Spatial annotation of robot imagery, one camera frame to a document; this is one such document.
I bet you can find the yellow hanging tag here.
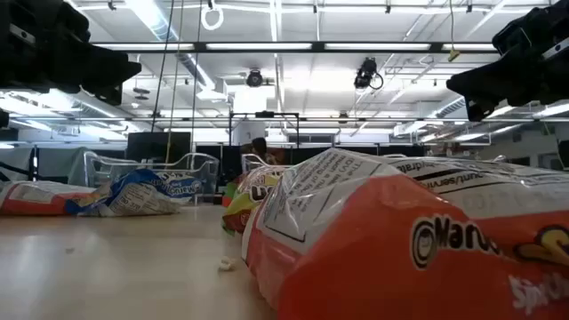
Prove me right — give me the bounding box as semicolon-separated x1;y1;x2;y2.
446;0;462;63

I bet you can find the grey cover sheet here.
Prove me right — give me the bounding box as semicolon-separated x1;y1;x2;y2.
0;146;91;184

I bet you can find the black ceiling camera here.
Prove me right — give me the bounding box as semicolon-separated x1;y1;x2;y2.
353;56;384;91

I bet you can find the lime chili shrimp ramen pack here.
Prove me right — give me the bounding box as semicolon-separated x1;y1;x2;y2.
220;164;288;236

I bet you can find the white hanging ring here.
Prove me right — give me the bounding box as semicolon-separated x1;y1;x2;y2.
200;3;225;32

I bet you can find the person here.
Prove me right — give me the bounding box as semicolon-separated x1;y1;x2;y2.
242;136;285;166

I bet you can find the blue Maruchan ramen pack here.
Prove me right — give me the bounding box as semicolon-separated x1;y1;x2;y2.
153;171;204;201
65;168;181;218

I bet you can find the black overhead light bar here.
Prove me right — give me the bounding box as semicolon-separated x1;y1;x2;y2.
91;41;498;55

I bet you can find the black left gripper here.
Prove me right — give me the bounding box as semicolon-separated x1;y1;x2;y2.
0;0;143;107

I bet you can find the black monitor screen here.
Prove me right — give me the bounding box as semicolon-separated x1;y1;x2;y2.
125;131;193;164

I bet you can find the orange Maruchan ramen pack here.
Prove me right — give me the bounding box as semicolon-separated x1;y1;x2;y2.
0;180;97;217
241;147;569;320

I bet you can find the round black ceiling device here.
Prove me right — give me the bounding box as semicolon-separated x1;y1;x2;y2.
245;68;265;88

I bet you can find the yellowish hanging rope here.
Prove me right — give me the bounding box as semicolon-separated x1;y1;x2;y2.
164;0;186;164

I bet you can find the black hanging cable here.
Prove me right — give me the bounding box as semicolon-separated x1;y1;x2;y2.
150;0;177;133
190;0;204;153

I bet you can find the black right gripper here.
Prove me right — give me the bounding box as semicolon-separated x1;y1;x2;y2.
445;0;569;123

